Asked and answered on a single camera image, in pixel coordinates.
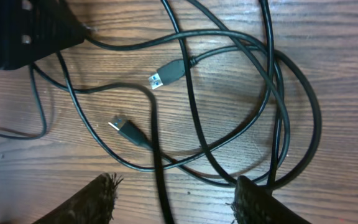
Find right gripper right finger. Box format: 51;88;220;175
231;176;310;224

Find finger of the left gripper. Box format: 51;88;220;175
0;0;86;70

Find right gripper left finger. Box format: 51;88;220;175
36;173;123;224

